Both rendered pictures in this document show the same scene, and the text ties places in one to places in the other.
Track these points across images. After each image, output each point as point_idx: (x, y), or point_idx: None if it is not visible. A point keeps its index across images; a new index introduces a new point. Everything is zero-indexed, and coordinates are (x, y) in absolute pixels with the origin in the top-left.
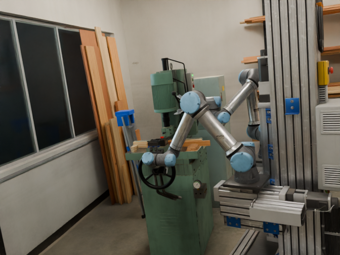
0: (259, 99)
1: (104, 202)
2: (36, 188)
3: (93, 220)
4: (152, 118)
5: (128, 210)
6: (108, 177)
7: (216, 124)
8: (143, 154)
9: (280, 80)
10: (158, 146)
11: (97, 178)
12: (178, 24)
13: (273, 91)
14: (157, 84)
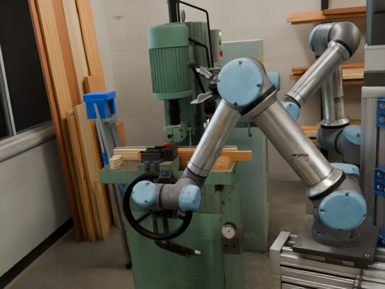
0: (363, 79)
1: (66, 237)
2: None
3: (47, 270)
4: (143, 105)
5: (103, 253)
6: (72, 200)
7: (293, 131)
8: (136, 186)
9: None
10: (161, 162)
11: (54, 201)
12: None
13: None
14: (159, 47)
